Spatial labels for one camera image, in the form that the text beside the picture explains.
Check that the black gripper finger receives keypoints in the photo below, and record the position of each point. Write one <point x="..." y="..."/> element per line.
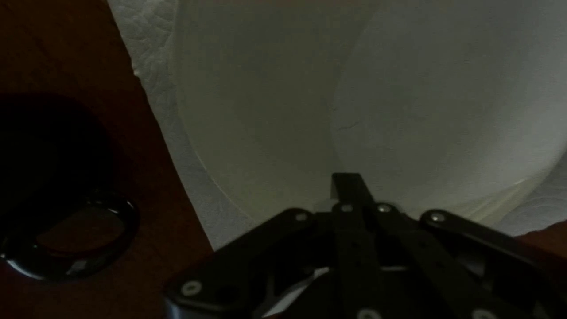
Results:
<point x="356" y="267"/>

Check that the white paper table mat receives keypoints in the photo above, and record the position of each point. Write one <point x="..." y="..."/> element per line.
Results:
<point x="170" y="118"/>

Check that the white round plate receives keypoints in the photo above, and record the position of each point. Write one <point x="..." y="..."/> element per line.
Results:
<point x="355" y="100"/>

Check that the black glossy mug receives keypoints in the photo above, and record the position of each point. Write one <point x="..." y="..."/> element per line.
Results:
<point x="61" y="217"/>

